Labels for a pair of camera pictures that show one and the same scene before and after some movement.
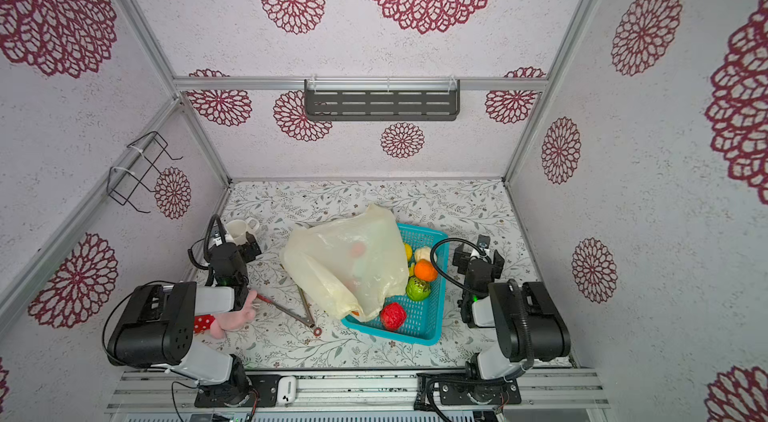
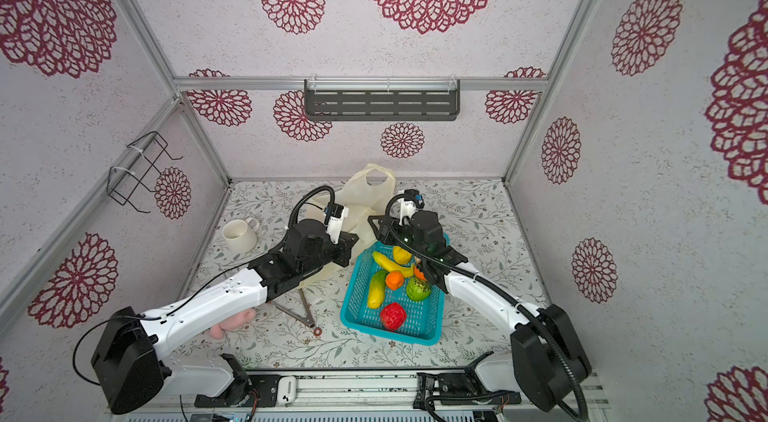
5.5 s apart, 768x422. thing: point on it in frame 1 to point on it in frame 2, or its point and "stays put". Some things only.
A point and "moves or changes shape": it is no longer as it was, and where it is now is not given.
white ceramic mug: [238, 229] stays put
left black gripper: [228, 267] to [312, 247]
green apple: [417, 289] stays put
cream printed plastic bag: [350, 263] to [368, 195]
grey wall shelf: [381, 99] stays put
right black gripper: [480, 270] to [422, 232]
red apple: [393, 316] stays put
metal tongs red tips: [302, 319] stays put
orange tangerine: [424, 270] moves or changes shape
